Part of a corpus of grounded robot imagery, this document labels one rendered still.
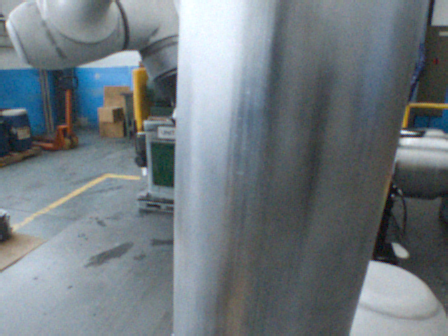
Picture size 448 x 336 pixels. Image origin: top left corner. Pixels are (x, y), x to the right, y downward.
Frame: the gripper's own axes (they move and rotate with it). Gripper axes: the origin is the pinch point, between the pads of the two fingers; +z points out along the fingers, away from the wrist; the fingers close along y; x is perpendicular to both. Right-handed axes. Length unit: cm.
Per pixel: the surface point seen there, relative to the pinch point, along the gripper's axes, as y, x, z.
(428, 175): 52, -46, 33
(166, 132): 50, 33, -10
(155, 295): 3.5, 30.4, 26.0
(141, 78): 61, 39, -34
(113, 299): -1.4, 39.2, 22.2
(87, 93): 559, 448, -151
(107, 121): 485, 375, -69
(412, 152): 54, -43, 25
